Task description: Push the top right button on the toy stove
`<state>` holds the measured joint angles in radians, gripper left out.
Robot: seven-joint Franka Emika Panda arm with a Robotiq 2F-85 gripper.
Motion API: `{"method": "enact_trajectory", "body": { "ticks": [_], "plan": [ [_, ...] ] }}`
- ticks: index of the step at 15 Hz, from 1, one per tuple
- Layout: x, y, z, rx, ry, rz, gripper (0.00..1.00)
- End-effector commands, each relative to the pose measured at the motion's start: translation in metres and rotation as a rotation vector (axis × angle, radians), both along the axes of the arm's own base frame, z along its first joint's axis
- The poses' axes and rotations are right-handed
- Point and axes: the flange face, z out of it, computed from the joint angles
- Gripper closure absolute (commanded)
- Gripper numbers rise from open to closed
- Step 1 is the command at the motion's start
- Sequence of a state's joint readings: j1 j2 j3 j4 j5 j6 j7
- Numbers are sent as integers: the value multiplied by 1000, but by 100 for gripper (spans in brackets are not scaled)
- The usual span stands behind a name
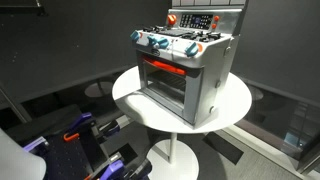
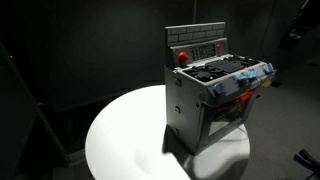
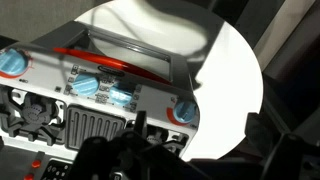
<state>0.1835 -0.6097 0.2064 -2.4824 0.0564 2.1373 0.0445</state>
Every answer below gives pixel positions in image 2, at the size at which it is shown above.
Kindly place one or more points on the round white table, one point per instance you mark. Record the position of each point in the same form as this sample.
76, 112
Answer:
129, 140

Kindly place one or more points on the grey toy stove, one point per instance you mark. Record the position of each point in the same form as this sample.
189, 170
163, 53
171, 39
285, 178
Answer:
209, 91

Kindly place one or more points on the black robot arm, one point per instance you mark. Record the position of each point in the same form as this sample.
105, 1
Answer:
307, 18

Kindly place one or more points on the black object bottom right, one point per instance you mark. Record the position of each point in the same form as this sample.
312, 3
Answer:
306, 160

